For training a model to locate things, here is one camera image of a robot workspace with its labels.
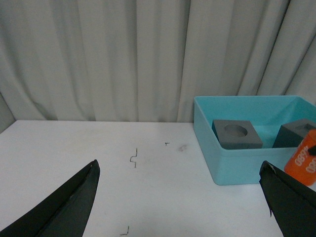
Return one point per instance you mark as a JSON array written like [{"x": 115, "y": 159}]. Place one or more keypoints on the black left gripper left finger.
[{"x": 65, "y": 212}]

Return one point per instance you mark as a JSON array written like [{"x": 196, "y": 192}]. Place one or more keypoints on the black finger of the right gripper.
[{"x": 312, "y": 151}]

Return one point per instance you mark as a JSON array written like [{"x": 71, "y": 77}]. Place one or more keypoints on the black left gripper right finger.
[{"x": 292, "y": 203}]

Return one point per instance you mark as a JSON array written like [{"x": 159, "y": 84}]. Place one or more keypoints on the orange cylinder with white text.
[{"x": 302, "y": 166}]

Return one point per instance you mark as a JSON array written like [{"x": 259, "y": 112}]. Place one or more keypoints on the gray cube with square hole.
[{"x": 291, "y": 134}]

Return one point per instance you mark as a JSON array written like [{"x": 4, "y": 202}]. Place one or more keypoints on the gray cube with round hole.
[{"x": 236, "y": 134}]

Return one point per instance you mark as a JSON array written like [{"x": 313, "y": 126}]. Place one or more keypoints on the light blue plastic box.
[{"x": 266, "y": 113}]

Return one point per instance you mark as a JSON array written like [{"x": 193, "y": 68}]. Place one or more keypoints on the white pleated curtain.
[{"x": 146, "y": 60}]

